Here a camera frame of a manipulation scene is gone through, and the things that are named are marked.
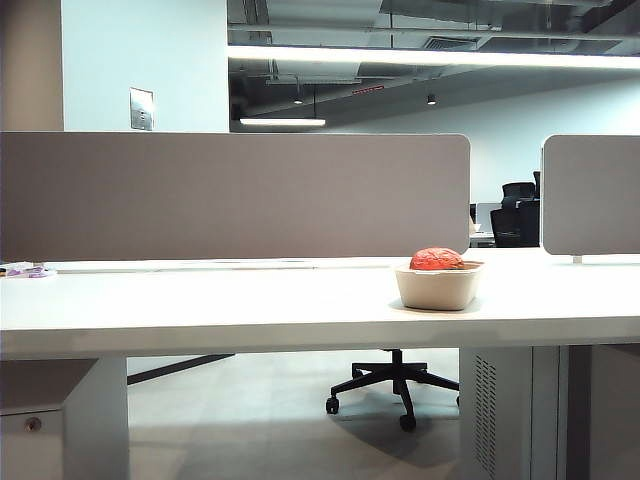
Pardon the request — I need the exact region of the orange fruit with crinkled skin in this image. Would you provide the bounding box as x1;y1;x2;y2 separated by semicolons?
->
409;245;466;272

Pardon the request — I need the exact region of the beige paper lunchbox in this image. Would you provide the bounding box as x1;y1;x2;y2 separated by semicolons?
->
394;259;486;311

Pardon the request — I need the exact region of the wide grey desk divider panel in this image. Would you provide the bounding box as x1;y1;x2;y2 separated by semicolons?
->
0;131;472;263

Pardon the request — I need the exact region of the short hanging linear lamp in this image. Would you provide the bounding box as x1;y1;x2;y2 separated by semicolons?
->
239;117;327;127

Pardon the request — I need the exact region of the black swivel chair base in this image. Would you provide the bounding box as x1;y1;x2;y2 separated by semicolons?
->
325;348;460;432

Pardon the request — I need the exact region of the black floor strip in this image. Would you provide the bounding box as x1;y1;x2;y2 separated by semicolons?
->
126;353;235;386

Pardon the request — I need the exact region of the black mesh office chair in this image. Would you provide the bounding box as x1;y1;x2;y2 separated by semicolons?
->
489;170;543;248

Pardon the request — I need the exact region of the long ceiling light strip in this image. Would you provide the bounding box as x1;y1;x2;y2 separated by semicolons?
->
227;43;640;70

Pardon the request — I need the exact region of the ceiling air vent grille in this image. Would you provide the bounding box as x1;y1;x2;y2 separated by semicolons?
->
424;34;481;50

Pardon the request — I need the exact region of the perforated white desk leg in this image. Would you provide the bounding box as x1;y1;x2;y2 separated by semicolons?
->
458;346;534;480

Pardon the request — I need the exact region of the narrow grey desk divider panel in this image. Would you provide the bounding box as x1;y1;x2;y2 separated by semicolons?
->
542;134;640;257

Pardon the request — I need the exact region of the plain white desk leg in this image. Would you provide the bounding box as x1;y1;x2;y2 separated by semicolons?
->
62;356;129;480

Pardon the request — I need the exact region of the purple printed packet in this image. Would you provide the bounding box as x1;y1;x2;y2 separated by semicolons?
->
0;262;57;279

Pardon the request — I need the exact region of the grey under-desk cabinet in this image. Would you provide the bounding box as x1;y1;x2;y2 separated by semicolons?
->
532;344;640;480

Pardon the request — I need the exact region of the white drawer cabinet with lock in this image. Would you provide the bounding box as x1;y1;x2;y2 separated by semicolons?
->
0;358;97;480

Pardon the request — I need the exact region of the metal wall switch plate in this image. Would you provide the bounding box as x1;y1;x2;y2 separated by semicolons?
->
129;86;155;132

